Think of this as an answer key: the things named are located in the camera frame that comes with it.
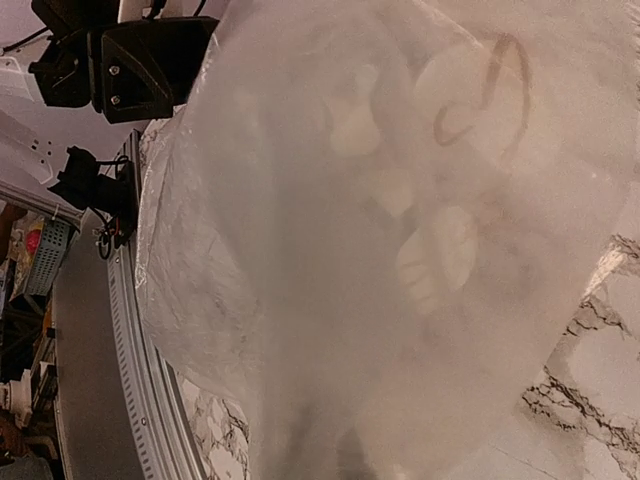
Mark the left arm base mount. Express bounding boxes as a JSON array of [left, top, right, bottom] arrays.
[[48, 146, 139, 260]]

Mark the blue basket in background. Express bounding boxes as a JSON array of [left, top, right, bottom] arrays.
[[25, 220, 72, 296]]

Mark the front aluminium rail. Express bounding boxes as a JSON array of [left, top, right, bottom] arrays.
[[52, 129, 211, 480]]

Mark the clear polka dot zip bag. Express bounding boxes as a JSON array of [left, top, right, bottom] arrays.
[[135, 1, 638, 479]]

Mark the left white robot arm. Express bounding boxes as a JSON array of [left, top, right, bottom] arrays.
[[1, 1, 226, 184]]

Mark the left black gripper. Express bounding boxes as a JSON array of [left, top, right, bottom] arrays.
[[29, 0, 219, 123]]

